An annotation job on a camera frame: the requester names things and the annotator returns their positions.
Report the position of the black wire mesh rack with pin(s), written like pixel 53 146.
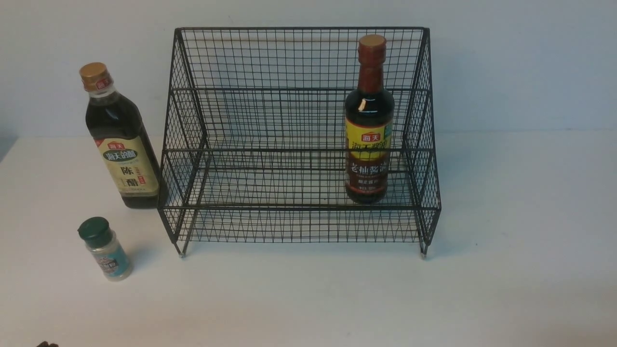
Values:
pixel 254 143

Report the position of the vinegar bottle with gold cap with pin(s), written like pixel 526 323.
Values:
pixel 117 128

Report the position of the dark soy sauce bottle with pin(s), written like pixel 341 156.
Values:
pixel 369 112

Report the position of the small green-capped spice jar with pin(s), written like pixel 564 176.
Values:
pixel 102 243

